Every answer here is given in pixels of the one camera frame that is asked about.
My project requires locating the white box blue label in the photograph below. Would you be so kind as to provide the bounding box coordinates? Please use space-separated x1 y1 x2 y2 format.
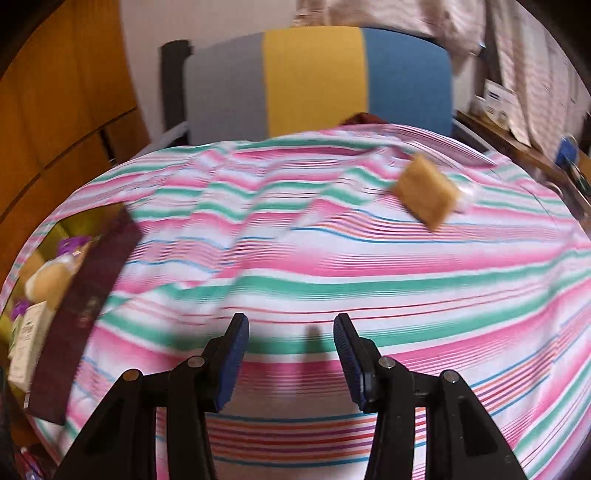
482 78 518 125

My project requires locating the pink green striped tablecloth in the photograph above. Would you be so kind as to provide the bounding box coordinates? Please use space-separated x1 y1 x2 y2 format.
0 124 591 480

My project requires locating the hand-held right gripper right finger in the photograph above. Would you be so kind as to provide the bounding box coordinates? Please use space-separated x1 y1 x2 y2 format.
333 313 529 480

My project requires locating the wooden shelf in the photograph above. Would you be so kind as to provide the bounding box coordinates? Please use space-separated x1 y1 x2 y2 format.
457 108 591 195

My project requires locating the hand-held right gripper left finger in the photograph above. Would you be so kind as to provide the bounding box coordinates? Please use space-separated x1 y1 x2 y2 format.
53 313 250 480

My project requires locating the blue white object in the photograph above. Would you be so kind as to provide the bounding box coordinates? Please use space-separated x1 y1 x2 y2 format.
556 136 580 167

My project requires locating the small cream green carton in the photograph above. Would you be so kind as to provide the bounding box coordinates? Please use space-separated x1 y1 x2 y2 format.
7 300 51 391

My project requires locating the hanging pink print curtain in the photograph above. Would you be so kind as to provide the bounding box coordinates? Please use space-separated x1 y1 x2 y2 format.
485 0 583 158

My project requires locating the maroon tin box gold interior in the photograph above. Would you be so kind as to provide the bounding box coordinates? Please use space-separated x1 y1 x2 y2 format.
0 205 144 425

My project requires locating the yellow sponge cake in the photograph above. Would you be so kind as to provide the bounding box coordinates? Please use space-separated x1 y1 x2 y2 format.
23 251 88 310
390 154 481 233

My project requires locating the grey chair armrest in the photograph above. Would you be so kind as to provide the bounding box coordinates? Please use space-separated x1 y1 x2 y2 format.
452 115 492 153
139 122 190 158

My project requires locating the bunched pink print curtain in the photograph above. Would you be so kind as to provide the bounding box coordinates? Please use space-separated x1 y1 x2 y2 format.
293 0 485 56

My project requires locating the wooden wardrobe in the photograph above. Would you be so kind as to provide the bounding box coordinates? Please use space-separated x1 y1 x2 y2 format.
0 0 151 278

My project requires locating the grey yellow blue chair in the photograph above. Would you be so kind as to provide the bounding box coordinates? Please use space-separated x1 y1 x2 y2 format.
182 27 455 144

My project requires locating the dark red cloth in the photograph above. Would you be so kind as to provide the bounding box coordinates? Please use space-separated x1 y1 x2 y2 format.
339 112 386 126

